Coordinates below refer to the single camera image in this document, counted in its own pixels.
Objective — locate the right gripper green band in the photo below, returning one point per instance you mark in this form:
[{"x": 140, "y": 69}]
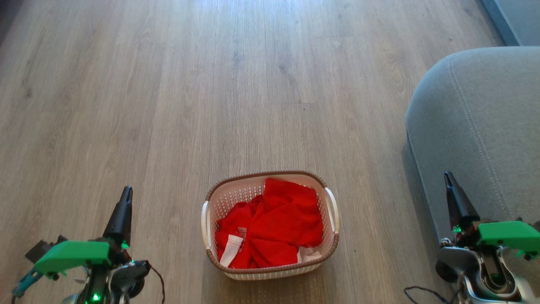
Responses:
[{"x": 506, "y": 236}]

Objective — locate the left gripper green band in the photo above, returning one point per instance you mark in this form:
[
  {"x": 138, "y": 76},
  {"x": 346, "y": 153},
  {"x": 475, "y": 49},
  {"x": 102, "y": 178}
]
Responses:
[{"x": 71, "y": 255}]

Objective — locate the red shirt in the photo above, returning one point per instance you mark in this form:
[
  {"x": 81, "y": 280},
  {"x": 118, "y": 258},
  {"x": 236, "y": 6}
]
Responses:
[{"x": 287, "y": 219}]

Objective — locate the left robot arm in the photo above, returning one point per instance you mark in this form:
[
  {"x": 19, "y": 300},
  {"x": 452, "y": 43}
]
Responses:
[{"x": 122, "y": 276}]

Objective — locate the grey sofa seat section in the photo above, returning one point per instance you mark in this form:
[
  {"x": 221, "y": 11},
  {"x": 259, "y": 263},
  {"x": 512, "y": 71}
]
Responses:
[{"x": 519, "y": 19}]

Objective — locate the white laundry basket brown rim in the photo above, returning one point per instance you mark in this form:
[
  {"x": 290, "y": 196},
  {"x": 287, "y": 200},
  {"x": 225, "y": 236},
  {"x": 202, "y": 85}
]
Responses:
[{"x": 223, "y": 198}]

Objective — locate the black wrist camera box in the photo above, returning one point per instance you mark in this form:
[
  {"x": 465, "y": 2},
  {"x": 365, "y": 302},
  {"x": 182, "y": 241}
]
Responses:
[{"x": 42, "y": 249}]

